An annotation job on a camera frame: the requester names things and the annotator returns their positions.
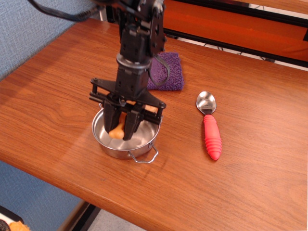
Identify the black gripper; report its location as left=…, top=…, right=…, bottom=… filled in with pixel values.
left=90, top=64, right=166, bottom=141

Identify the orange toy chicken leg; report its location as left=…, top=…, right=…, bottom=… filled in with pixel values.
left=109, top=104, right=158, bottom=139

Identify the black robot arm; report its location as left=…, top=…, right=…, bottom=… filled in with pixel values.
left=90, top=0, right=166, bottom=141

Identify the purple cloth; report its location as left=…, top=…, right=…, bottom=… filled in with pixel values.
left=147, top=52, right=184, bottom=91

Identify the orange object at corner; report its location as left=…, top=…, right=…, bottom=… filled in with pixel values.
left=9, top=221, right=30, bottom=231

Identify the steel pot with handles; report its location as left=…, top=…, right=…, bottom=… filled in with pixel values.
left=92, top=104, right=160, bottom=164

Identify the spoon with red handle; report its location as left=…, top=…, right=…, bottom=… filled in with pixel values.
left=196, top=91, right=222, bottom=160

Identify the orange panel with black frame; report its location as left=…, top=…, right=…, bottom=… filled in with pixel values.
left=164, top=0, right=308, bottom=67

